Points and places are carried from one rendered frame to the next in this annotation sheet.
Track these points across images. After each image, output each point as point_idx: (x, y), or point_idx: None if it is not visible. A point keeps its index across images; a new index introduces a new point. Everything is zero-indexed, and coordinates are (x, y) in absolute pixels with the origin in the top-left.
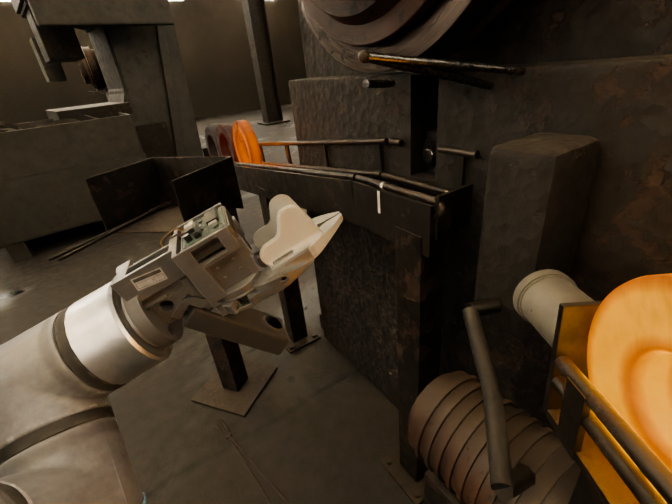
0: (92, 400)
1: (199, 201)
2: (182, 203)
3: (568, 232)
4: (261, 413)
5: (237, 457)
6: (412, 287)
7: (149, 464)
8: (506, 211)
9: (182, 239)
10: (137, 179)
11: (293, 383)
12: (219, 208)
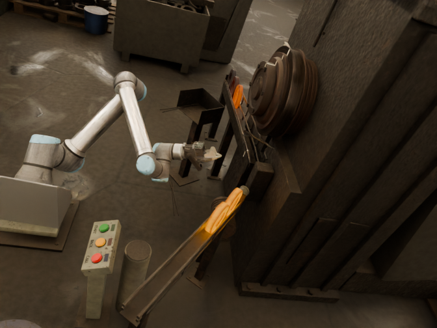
0: (170, 159)
1: (206, 118)
2: (201, 117)
3: (261, 185)
4: (185, 189)
5: (171, 195)
6: (238, 178)
7: (146, 179)
8: (251, 174)
9: (194, 145)
10: (194, 94)
11: (201, 188)
12: (203, 142)
